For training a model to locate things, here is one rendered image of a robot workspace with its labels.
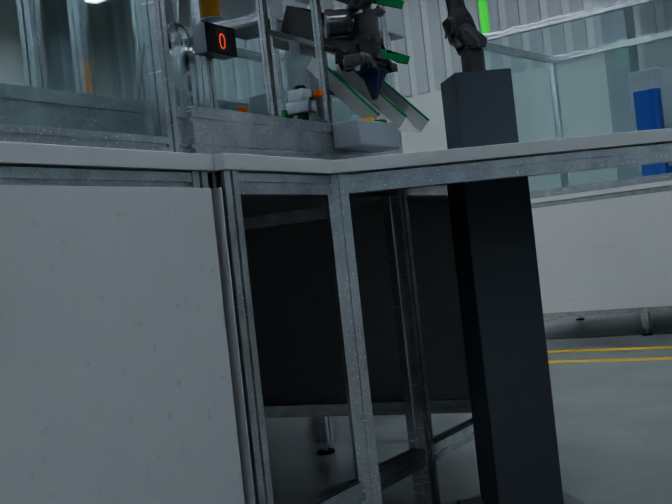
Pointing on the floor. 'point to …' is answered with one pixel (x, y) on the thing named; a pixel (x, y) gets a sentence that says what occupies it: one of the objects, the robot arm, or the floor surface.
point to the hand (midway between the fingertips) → (373, 85)
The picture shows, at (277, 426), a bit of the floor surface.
